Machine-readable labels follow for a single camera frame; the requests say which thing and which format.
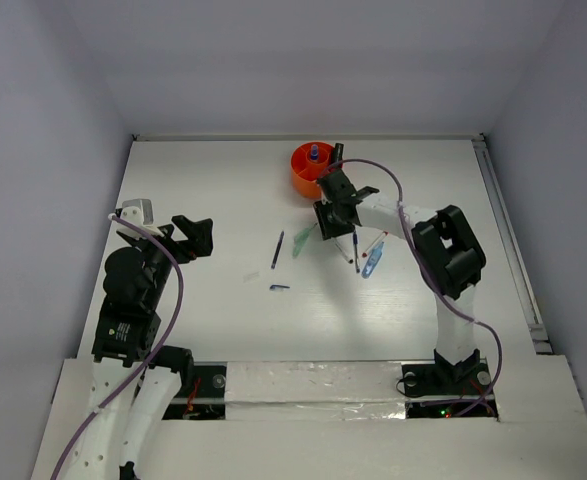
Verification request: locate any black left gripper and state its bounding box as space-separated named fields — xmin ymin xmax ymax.
xmin=128 ymin=213 xmax=212 ymax=305

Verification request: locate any blue ballpoint pen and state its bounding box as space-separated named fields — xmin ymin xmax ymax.
xmin=352 ymin=230 xmax=361 ymax=274

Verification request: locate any black-capped white marker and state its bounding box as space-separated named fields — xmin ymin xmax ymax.
xmin=334 ymin=239 xmax=354 ymax=265

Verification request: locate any red-capped white marker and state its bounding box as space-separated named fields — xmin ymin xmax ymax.
xmin=362 ymin=231 xmax=388 ymax=258

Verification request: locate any blue translucent utility knife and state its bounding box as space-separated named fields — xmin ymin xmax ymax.
xmin=361 ymin=242 xmax=384 ymax=279

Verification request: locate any pink highlighter black body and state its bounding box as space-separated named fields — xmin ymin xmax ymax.
xmin=329 ymin=142 xmax=344 ymax=164

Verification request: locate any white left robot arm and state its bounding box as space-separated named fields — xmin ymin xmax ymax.
xmin=50 ymin=207 xmax=213 ymax=479

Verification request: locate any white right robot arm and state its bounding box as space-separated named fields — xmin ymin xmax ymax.
xmin=314 ymin=168 xmax=486 ymax=392

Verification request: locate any green translucent utility knife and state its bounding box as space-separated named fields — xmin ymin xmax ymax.
xmin=292 ymin=223 xmax=317 ymax=259

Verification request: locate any purple gel pen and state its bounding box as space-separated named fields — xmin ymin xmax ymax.
xmin=270 ymin=230 xmax=285 ymax=270

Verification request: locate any orange round organizer container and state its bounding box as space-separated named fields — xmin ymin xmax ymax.
xmin=290 ymin=141 xmax=334 ymax=201

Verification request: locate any blue pen cap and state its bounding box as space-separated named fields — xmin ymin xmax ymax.
xmin=269 ymin=284 xmax=291 ymax=291

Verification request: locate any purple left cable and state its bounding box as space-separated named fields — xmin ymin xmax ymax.
xmin=50 ymin=214 xmax=185 ymax=480

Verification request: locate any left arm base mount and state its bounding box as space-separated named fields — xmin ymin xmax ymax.
xmin=163 ymin=363 xmax=227 ymax=421

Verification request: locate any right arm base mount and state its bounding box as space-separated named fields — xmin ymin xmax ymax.
xmin=395 ymin=349 xmax=499 ymax=419

